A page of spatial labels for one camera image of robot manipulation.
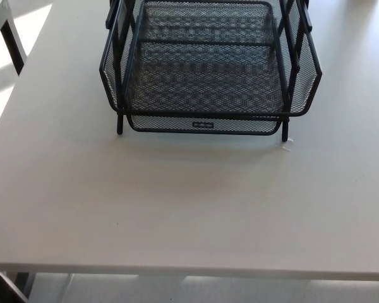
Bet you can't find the black mesh sliding drawer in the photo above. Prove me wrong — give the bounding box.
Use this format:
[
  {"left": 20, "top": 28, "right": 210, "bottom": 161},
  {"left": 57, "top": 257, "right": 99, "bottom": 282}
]
[{"left": 98, "top": 0, "right": 323, "bottom": 118}]

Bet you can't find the grey desk leg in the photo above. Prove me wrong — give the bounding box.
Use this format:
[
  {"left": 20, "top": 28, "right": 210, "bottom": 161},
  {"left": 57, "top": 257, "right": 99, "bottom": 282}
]
[{"left": 14, "top": 273, "right": 35, "bottom": 303}]

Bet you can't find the black mesh tray with label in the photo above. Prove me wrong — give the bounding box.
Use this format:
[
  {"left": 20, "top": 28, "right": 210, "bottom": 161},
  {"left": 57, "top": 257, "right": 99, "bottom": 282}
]
[{"left": 125, "top": 113, "right": 280, "bottom": 136}]

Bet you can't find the clear tape piece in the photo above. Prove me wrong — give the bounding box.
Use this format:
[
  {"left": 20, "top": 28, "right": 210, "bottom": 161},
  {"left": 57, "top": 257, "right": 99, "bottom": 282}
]
[{"left": 276, "top": 136, "right": 294, "bottom": 152}]

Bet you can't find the black wire organizer frame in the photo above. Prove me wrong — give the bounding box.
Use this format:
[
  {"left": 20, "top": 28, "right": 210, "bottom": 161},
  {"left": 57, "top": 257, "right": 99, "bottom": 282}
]
[{"left": 104, "top": 0, "right": 313, "bottom": 142}]

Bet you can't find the dark chair frame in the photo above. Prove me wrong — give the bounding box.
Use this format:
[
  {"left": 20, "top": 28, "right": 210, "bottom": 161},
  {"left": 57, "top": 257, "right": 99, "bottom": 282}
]
[{"left": 0, "top": 268, "right": 30, "bottom": 303}]

